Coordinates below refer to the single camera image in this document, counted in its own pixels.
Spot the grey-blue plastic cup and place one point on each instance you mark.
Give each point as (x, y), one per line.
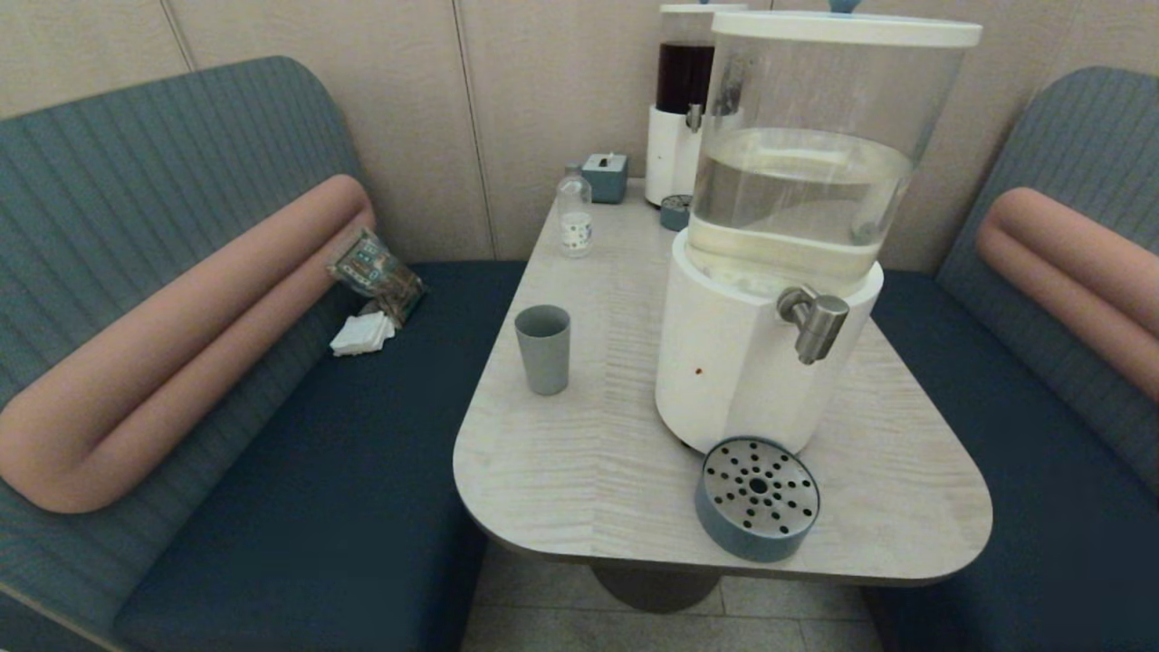
(543, 349)

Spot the metal dispenser tap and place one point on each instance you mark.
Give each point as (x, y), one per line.
(817, 323)

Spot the small clear bottle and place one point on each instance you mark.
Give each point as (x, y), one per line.
(574, 215)

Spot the small blue drip tray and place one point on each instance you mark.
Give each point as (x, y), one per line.
(675, 213)

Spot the small blue box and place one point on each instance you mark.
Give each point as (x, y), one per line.
(605, 178)

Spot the white napkin stack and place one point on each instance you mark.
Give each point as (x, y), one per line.
(362, 335)

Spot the blue perforated drip tray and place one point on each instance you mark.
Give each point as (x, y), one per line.
(757, 498)

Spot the dark drink dispenser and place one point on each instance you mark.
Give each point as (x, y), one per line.
(684, 91)

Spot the large clear water dispenser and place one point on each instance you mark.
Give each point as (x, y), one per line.
(797, 181)

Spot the teal bench with snack packet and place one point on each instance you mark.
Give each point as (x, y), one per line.
(317, 471)

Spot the long folded pink bolster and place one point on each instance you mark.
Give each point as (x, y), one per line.
(181, 340)

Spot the short pink bolster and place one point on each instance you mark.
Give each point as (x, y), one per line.
(1068, 269)

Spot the teal bench without items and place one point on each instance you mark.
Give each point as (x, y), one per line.
(1041, 507)

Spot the ribbed table pedestal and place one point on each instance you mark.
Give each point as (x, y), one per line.
(656, 589)

